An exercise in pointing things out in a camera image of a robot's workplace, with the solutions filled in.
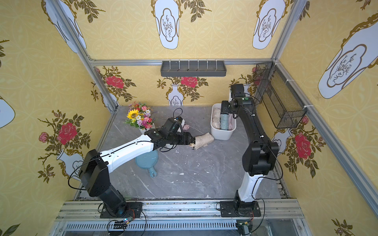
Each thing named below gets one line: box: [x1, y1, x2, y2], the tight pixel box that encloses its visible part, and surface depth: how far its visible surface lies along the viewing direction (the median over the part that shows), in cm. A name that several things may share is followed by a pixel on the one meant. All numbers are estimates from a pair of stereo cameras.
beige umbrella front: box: [211, 107, 221, 130], surface depth 102 cm
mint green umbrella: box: [220, 113, 229, 131], surface depth 100 cm
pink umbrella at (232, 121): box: [228, 113, 236, 131], surface depth 103 cm
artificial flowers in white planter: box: [124, 101, 156, 135], surface depth 93 cm
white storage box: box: [210, 102, 237, 141], surface depth 99 cm
